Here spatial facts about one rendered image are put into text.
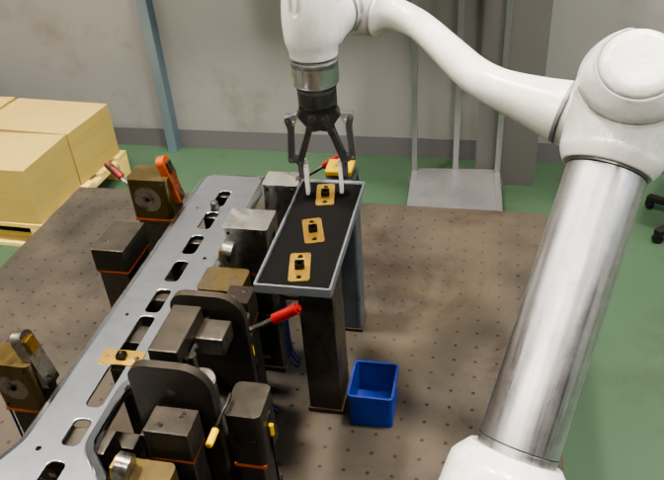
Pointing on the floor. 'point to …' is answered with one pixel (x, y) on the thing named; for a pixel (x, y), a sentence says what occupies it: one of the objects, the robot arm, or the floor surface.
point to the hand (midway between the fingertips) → (324, 178)
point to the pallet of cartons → (50, 158)
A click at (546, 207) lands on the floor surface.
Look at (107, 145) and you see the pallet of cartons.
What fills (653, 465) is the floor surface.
